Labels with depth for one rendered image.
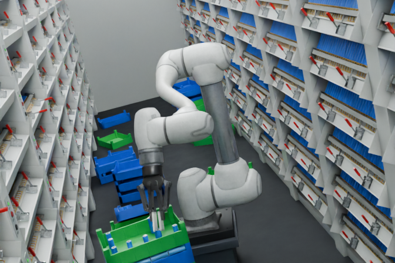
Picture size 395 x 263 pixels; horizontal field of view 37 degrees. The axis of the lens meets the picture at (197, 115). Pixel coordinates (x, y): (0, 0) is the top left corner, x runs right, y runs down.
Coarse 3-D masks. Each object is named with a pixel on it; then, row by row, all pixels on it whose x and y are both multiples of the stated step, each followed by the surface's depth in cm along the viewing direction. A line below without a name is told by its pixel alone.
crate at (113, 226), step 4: (156, 208) 354; (144, 216) 354; (148, 216) 354; (128, 220) 353; (132, 220) 353; (136, 220) 354; (140, 220) 354; (112, 224) 350; (116, 224) 352; (120, 224) 353; (124, 224) 353; (128, 224) 353; (112, 228) 351; (116, 228) 353
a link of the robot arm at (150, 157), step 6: (144, 150) 216; (150, 150) 215; (156, 150) 216; (162, 150) 219; (144, 156) 216; (150, 156) 215; (156, 156) 216; (162, 156) 218; (144, 162) 215; (150, 162) 215; (156, 162) 215; (162, 162) 218
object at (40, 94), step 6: (24, 90) 301; (30, 90) 302; (36, 90) 302; (42, 90) 303; (36, 96) 303; (42, 96) 303; (42, 102) 296; (36, 108) 282; (42, 108) 292; (36, 114) 270; (30, 120) 245; (36, 120) 265; (36, 126) 267
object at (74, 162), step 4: (72, 156) 383; (76, 156) 385; (80, 156) 385; (68, 160) 383; (72, 160) 368; (76, 160) 385; (80, 160) 385; (68, 164) 369; (72, 164) 369; (76, 164) 371; (80, 164) 384; (72, 168) 368; (76, 168) 369; (72, 172) 362; (76, 172) 362; (72, 176) 344; (76, 176) 355; (76, 180) 344; (76, 184) 327; (76, 188) 327; (76, 192) 328
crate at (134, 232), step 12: (168, 216) 232; (120, 228) 227; (132, 228) 229; (144, 228) 230; (168, 228) 229; (180, 228) 213; (120, 240) 228; (132, 240) 226; (156, 240) 211; (168, 240) 212; (180, 240) 214; (108, 252) 207; (120, 252) 208; (132, 252) 209; (144, 252) 211; (156, 252) 212
